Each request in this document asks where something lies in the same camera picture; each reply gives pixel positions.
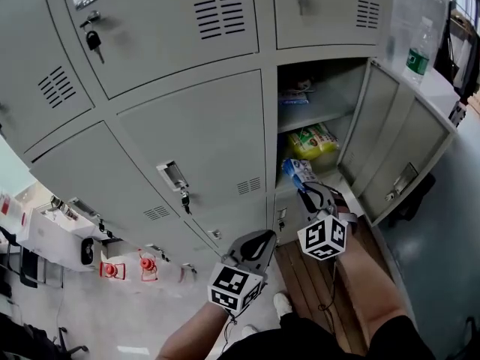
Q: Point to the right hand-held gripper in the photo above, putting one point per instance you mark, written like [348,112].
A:
[322,238]

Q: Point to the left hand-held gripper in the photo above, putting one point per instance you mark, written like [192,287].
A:
[234,287]

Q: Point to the blue white packet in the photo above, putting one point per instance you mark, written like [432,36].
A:
[300,171]

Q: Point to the yellow packet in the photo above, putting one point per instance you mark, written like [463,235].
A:
[311,143]

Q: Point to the grey metal locker cabinet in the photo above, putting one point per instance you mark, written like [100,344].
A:
[180,133]

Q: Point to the person's left forearm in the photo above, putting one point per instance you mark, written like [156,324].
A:
[195,332]

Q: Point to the person's right forearm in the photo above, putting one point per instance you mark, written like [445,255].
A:
[371,283]

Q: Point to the locker door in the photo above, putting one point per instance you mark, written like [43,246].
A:
[397,141]

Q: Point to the person's right white shoe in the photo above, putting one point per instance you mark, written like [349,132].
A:
[283,302]

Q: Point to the person's white shoe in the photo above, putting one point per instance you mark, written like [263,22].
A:
[283,302]
[249,331]

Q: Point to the person's left white shoe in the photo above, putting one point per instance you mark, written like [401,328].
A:
[249,331]

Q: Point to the person's black clothing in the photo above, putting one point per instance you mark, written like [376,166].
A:
[300,339]

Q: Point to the water jug with red cap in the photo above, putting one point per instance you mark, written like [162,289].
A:
[109,270]
[146,264]

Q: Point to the small white appliance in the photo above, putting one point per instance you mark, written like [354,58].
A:
[87,251]

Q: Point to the clear water bottle green label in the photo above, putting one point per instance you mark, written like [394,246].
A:
[416,62]

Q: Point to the small bottle red cap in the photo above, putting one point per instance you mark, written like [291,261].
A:
[70,212]

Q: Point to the black hanging garment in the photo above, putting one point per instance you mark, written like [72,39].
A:
[448,58]

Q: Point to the white box table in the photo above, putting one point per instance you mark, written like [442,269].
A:
[52,238]

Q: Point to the small dark bottle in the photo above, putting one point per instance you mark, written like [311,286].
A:
[56,203]

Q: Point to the black office chair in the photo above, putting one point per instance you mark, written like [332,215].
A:
[73,343]

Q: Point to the black folding chair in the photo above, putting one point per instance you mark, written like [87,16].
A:
[30,268]

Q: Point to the metal clothes rack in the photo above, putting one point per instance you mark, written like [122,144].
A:
[465,24]

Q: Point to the clear plastic jug red label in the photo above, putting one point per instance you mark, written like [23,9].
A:
[11,208]

